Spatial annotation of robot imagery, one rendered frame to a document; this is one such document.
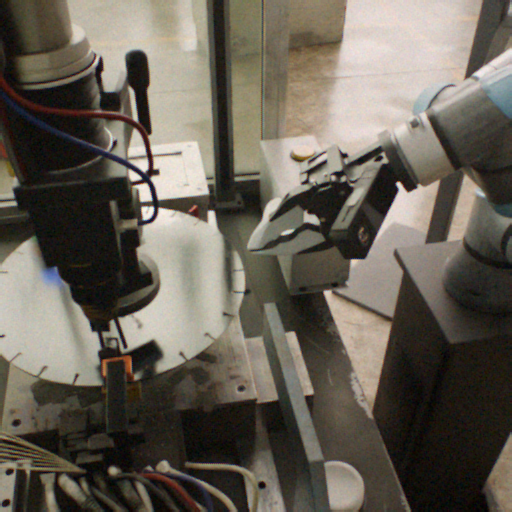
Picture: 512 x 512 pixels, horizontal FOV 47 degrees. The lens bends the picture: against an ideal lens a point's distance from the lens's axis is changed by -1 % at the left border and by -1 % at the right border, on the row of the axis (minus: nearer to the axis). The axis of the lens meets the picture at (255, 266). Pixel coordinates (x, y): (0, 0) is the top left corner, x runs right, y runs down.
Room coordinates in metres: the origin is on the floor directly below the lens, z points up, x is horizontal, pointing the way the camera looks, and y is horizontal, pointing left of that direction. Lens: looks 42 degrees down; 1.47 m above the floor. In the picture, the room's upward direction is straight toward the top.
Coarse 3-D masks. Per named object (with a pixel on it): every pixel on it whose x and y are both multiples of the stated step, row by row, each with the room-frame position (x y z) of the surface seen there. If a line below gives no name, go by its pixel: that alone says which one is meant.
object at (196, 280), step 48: (192, 240) 0.65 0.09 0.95; (0, 288) 0.55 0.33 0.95; (48, 288) 0.55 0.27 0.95; (192, 288) 0.55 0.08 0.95; (240, 288) 0.55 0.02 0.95; (0, 336) 0.47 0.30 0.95; (48, 336) 0.47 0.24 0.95; (96, 336) 0.47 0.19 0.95; (144, 336) 0.47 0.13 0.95; (192, 336) 0.47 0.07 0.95; (96, 384) 0.40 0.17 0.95
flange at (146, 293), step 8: (144, 256) 0.60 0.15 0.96; (152, 264) 0.58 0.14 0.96; (152, 272) 0.57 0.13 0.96; (144, 288) 0.54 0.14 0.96; (152, 288) 0.54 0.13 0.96; (128, 296) 0.52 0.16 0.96; (136, 296) 0.52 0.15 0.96; (144, 296) 0.53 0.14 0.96; (120, 304) 0.51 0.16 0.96; (128, 304) 0.51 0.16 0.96; (136, 304) 0.52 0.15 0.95
